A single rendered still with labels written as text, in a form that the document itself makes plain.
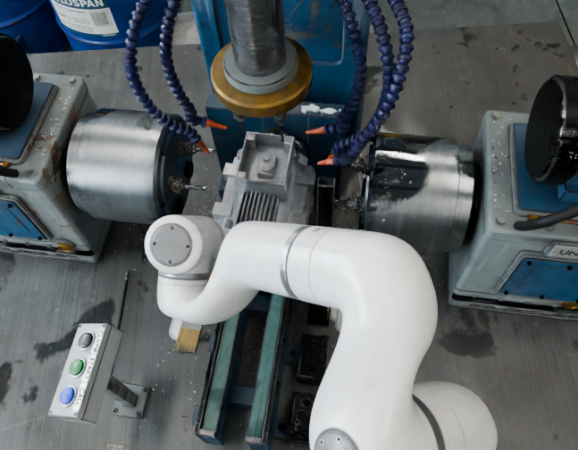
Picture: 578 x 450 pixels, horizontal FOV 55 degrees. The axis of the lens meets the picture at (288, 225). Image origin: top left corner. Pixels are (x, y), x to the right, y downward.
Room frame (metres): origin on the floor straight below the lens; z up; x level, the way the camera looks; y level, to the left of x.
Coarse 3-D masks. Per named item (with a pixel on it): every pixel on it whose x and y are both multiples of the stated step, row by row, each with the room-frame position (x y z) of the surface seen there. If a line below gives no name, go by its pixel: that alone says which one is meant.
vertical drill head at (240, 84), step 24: (240, 0) 0.68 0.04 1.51; (264, 0) 0.68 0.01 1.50; (240, 24) 0.68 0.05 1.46; (264, 24) 0.67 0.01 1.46; (240, 48) 0.68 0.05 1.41; (264, 48) 0.67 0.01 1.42; (288, 48) 0.73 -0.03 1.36; (216, 72) 0.71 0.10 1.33; (240, 72) 0.69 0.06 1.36; (264, 72) 0.67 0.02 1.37; (288, 72) 0.68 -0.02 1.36; (312, 72) 0.70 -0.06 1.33; (216, 96) 0.68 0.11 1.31; (240, 96) 0.65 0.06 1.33; (264, 96) 0.65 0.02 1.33; (288, 96) 0.64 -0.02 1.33; (240, 120) 0.67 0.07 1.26
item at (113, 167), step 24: (96, 120) 0.78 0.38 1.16; (120, 120) 0.78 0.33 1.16; (144, 120) 0.78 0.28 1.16; (72, 144) 0.74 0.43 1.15; (96, 144) 0.72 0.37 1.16; (120, 144) 0.71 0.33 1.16; (144, 144) 0.71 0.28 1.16; (168, 144) 0.73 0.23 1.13; (192, 144) 0.77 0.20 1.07; (72, 168) 0.69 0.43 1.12; (96, 168) 0.68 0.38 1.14; (120, 168) 0.67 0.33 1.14; (144, 168) 0.66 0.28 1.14; (168, 168) 0.69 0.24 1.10; (192, 168) 0.78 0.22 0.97; (72, 192) 0.66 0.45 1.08; (96, 192) 0.65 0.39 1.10; (120, 192) 0.64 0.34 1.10; (144, 192) 0.63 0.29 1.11; (168, 192) 0.66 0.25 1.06; (96, 216) 0.64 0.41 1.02; (120, 216) 0.62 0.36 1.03; (144, 216) 0.61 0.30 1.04
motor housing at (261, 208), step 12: (312, 168) 0.69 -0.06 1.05; (228, 180) 0.67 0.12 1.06; (228, 192) 0.64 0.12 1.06; (252, 192) 0.61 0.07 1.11; (300, 192) 0.62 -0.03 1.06; (312, 192) 0.65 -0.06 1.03; (240, 204) 0.58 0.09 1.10; (252, 204) 0.59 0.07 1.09; (264, 204) 0.58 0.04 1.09; (276, 204) 0.58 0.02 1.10; (288, 204) 0.59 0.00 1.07; (300, 204) 0.59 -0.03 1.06; (240, 216) 0.57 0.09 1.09; (252, 216) 0.56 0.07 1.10; (264, 216) 0.55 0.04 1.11; (276, 216) 0.56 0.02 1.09
